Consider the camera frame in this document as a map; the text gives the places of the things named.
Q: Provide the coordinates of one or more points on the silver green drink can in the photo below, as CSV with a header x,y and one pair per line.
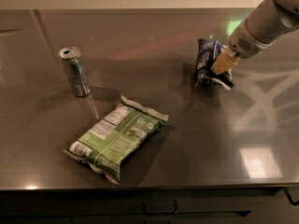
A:
x,y
75,71

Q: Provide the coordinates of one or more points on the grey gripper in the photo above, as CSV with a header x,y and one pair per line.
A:
x,y
242,43

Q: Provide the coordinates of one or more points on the black right drawer handle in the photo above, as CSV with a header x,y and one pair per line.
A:
x,y
289,198

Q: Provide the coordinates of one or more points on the black drawer handle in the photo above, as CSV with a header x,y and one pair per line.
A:
x,y
160,208
289,198

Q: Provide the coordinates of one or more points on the blue chip bag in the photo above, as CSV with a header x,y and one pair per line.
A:
x,y
208,52

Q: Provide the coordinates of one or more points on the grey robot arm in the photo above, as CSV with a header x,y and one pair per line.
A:
x,y
281,15

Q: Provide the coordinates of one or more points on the green jalapeno chip bag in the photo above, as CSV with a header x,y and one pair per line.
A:
x,y
111,140

